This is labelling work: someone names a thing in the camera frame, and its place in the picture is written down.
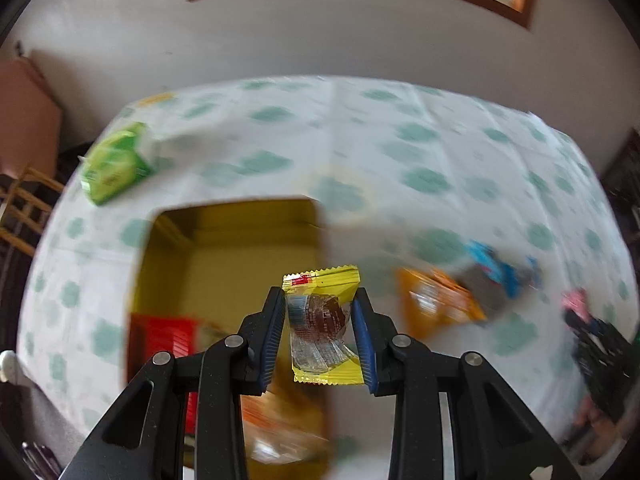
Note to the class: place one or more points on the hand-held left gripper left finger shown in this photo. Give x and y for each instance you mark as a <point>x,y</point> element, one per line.
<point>272,340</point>

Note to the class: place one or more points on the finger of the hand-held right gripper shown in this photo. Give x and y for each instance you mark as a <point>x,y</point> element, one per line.
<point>580,330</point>

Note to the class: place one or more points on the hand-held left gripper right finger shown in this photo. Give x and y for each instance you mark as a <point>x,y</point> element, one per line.
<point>362,345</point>

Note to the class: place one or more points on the pink snack packet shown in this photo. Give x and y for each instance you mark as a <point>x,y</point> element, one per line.
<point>575,300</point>

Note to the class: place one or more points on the yellow jelly packet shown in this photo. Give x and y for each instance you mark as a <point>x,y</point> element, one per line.
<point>320,320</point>

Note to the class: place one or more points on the blue cookie packet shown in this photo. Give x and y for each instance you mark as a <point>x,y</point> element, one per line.
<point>532,270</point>
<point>492,260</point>

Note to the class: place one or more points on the orange snack packet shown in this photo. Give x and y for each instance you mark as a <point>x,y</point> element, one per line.
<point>435,300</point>

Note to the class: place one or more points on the clear packet of fried twists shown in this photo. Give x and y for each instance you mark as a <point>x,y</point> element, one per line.
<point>280,430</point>

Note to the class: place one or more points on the red tin box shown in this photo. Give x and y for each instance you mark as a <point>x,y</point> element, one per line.
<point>225,260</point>

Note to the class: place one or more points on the dark green snack packet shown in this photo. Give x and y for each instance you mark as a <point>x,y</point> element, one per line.
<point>482,290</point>

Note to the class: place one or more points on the red snack packet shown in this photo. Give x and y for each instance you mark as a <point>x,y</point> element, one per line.
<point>165,340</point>

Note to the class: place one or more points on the person's right forearm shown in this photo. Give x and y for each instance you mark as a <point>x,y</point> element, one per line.
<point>595,430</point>

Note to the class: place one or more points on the dark wooden chair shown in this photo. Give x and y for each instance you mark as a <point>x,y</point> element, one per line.
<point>625,175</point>

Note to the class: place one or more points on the cloud print tablecloth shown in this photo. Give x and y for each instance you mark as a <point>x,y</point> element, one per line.
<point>425,135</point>

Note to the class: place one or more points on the green tissue pack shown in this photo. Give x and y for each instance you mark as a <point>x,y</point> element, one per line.
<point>115,165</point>

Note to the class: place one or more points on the white round object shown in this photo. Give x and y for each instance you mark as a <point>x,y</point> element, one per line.
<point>6,365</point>

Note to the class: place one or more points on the light wooden chair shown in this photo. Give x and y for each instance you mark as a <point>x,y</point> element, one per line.
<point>25,195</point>

